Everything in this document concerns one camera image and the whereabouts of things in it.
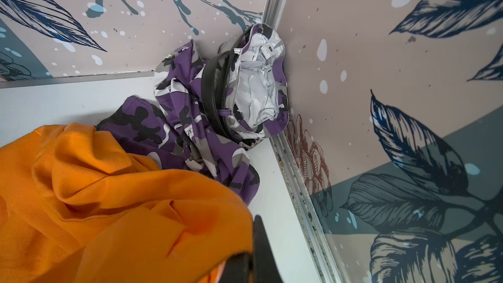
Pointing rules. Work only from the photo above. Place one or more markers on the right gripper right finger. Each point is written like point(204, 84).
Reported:
point(264, 266)

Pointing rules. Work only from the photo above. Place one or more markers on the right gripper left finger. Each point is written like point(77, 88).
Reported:
point(237, 269)

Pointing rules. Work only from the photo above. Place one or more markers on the black belt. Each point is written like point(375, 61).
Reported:
point(213, 91)

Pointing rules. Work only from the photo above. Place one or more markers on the purple camouflage trousers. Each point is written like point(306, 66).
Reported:
point(174, 131)

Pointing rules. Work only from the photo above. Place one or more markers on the orange trousers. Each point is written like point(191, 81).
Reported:
point(76, 207)

